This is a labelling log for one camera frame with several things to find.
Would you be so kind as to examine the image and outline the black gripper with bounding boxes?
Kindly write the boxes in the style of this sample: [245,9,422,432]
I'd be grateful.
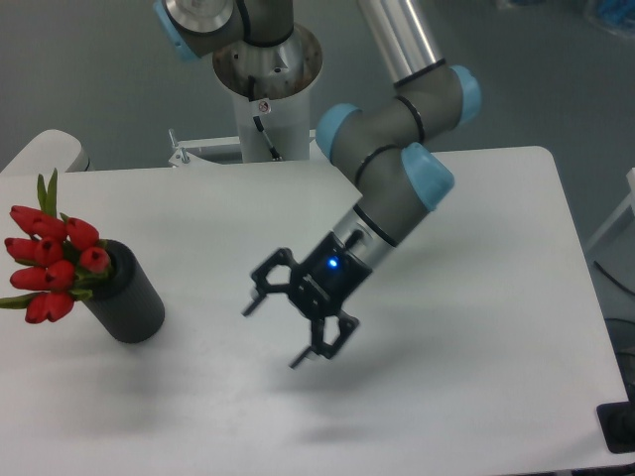
[241,231,373,370]

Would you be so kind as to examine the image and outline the red tulip bouquet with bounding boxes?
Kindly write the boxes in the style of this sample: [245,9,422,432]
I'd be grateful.
[1,172,115,324]

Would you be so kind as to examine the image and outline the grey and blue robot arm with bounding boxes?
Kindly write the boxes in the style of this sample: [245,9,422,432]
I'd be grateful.
[154,1,481,358]

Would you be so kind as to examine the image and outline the black ribbed cylindrical vase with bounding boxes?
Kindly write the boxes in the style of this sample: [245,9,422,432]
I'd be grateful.
[85,240,165,344]

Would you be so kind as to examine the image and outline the white chair back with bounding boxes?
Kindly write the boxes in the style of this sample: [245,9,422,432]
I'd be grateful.
[1,129,94,177]

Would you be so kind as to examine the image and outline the black device at table edge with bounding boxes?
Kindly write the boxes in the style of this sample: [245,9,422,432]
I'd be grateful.
[596,402,634,454]

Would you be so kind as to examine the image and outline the blue items in clear bag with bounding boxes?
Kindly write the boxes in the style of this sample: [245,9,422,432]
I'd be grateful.
[582,0,634,39]

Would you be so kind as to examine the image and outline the black cable on pedestal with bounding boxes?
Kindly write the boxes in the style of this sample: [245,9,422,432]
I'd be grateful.
[246,74,284,163]

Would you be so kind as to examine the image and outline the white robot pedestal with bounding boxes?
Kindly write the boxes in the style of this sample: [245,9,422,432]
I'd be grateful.
[167,25,328,169]

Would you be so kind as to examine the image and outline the white frame at right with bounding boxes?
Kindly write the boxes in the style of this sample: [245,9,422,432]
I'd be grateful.
[583,169,634,260]

